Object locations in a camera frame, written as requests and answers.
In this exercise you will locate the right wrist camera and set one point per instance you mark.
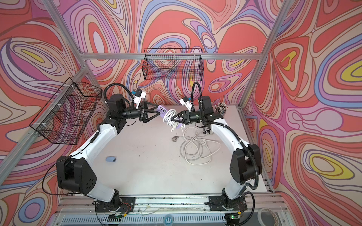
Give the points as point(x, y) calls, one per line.
point(186, 102)

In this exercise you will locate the black wire basket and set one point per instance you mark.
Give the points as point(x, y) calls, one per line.
point(173, 64)
point(67, 113)

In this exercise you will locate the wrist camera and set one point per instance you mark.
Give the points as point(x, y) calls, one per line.
point(138, 96)
point(186, 102)

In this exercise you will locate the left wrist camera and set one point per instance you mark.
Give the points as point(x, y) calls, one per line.
point(138, 96)

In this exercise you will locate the small blue object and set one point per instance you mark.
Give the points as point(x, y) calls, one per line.
point(111, 159)

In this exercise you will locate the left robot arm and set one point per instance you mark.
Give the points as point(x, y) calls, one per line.
point(75, 172)

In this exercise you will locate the metal cup of pens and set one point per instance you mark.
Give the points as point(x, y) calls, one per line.
point(221, 108)

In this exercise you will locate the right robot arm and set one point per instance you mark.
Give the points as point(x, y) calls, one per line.
point(245, 167)

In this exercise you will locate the black wire basket left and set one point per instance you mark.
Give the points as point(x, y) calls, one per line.
point(67, 113)

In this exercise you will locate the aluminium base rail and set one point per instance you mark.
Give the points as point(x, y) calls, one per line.
point(264, 209)

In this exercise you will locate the blue power strip with cord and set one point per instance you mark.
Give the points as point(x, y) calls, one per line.
point(196, 149)

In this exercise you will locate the black wire basket back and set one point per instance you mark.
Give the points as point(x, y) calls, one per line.
point(173, 64)

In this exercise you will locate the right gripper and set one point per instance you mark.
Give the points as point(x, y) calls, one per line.
point(186, 117)

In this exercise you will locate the purple power strip with cord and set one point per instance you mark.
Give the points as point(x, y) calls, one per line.
point(167, 115)

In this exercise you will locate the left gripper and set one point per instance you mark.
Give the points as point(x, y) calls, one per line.
point(142, 115)

